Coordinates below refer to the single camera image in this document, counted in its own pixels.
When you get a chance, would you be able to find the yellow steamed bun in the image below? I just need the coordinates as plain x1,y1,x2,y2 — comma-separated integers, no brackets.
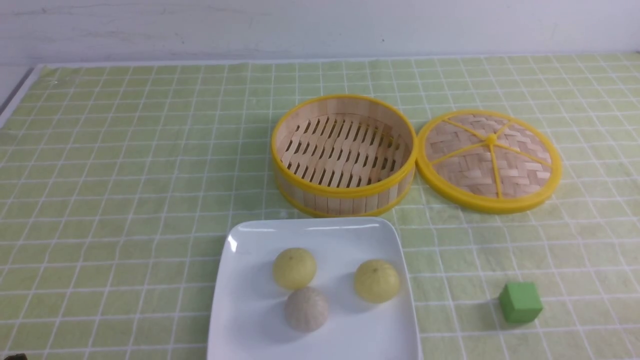
272,247,317,291
353,259,401,305

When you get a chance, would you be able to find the grey-brown steamed bun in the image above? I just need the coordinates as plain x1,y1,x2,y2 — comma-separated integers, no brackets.
284,286,330,333

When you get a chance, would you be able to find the white square plate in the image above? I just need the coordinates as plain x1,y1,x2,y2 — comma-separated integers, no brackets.
206,217,423,360

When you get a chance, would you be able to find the bamboo steamer basket yellow rim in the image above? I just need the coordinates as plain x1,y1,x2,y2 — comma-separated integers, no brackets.
270,94,418,217

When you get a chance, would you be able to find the woven bamboo steamer lid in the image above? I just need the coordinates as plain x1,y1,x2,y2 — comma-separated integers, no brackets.
416,109,563,214

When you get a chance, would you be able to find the green checkered tablecloth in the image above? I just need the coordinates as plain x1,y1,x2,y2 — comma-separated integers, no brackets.
0,54,640,360

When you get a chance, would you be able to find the green cube block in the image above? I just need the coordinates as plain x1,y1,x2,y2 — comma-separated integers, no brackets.
498,281,544,324

